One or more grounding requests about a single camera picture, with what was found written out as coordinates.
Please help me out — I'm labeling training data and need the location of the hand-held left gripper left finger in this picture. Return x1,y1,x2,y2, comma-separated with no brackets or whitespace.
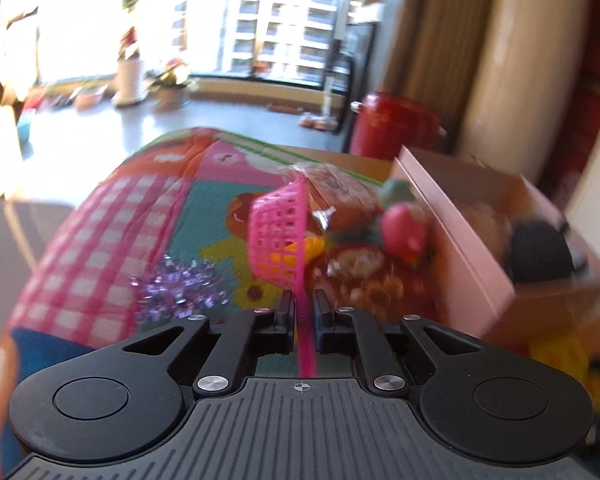
122,290,298,397

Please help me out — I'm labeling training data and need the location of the yellow toy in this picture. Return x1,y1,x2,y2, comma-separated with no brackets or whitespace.
272,236,327,272

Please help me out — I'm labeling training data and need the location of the cardboard box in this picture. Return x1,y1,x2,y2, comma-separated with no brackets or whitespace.
394,145,600,342

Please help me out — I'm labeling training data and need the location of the colourful printed play mat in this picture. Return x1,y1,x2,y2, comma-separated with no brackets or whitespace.
0,127,600,480

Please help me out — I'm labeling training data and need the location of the red container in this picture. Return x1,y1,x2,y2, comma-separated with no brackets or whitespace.
349,91,442,162

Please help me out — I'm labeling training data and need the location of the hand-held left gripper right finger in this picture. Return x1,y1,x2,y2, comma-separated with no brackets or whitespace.
313,288,486,397

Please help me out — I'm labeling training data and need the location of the pink plastic basket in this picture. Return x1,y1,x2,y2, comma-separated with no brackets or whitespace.
247,176,317,377

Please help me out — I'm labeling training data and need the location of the green toy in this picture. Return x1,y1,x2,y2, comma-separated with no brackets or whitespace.
380,178,417,207

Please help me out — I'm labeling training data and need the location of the black knitted hat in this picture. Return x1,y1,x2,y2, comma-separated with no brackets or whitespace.
509,219,577,282

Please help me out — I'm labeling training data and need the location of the beige curtain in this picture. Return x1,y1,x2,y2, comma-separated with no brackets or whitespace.
380,0,497,157

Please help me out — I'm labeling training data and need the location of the tall plant in white pot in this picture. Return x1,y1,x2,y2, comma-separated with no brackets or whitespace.
111,0,148,107

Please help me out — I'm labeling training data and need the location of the purple tinsel bow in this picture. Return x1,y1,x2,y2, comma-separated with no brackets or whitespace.
139,255,229,322

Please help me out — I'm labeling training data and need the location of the small white planter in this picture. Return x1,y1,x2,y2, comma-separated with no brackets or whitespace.
71,84,110,111

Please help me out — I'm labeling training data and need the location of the white cylindrical appliance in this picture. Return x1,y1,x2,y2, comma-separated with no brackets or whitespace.
459,0,597,187

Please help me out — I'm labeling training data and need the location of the black chair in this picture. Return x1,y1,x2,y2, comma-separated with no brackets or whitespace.
325,22,379,137

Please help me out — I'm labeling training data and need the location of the flowering plant in pot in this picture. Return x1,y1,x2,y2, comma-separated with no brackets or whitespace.
147,58,194,110

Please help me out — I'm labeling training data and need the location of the cookie packet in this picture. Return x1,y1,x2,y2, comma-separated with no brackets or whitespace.
307,244,438,313

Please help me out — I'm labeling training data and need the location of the black framed window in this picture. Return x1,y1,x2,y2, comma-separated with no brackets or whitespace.
180,0,368,88

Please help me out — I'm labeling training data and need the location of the pink strawberry toy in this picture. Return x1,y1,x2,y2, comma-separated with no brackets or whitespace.
380,202,432,262

